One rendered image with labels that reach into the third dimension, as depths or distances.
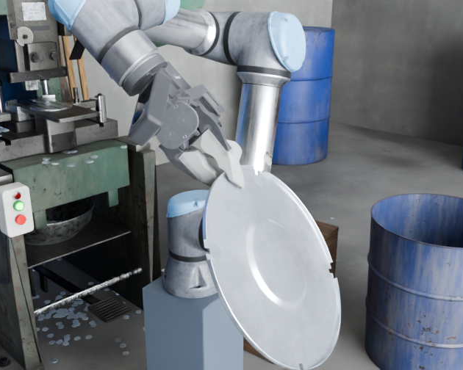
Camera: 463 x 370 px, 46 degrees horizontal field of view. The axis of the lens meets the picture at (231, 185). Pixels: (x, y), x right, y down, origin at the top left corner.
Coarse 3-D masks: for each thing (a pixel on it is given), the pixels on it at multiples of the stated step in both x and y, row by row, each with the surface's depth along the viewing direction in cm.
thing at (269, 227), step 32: (224, 192) 73; (256, 192) 79; (288, 192) 86; (224, 224) 70; (256, 224) 75; (288, 224) 82; (224, 256) 68; (256, 256) 72; (288, 256) 77; (320, 256) 86; (224, 288) 65; (256, 288) 70; (288, 288) 74; (320, 288) 82; (256, 320) 67; (288, 320) 72; (320, 320) 78; (288, 352) 69; (320, 352) 75
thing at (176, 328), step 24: (144, 288) 132; (144, 312) 134; (168, 312) 130; (192, 312) 125; (216, 312) 129; (168, 336) 132; (192, 336) 128; (216, 336) 131; (240, 336) 142; (168, 360) 135; (192, 360) 130; (216, 360) 133; (240, 360) 145
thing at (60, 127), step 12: (24, 108) 170; (36, 108) 168; (48, 108) 168; (60, 108) 168; (72, 108) 170; (84, 108) 170; (36, 120) 171; (48, 120) 167; (60, 120) 157; (72, 120) 159; (48, 132) 168; (60, 132) 171; (72, 132) 174; (48, 144) 169; (60, 144) 172; (72, 144) 174
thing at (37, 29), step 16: (16, 0) 161; (32, 0) 164; (16, 16) 162; (32, 16) 165; (48, 16) 169; (32, 32) 167; (48, 32) 170; (0, 48) 171; (16, 48) 164; (32, 48) 165; (48, 48) 168; (0, 64) 174; (16, 64) 166; (32, 64) 166; (48, 64) 169
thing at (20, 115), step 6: (18, 102) 179; (24, 102) 179; (30, 102) 183; (36, 102) 179; (42, 102) 179; (6, 108) 178; (12, 108) 175; (18, 108) 173; (12, 114) 176; (18, 114) 173; (24, 114) 175; (30, 114) 176; (18, 120) 174
